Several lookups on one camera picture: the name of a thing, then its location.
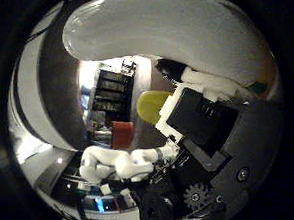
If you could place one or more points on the red box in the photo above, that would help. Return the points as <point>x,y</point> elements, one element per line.
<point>122,135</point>

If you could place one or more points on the dark shelving rack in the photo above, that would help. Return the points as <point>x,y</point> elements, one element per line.
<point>114,92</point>

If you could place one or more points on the yellow-green chair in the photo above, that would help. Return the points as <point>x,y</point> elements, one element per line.
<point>150,106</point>

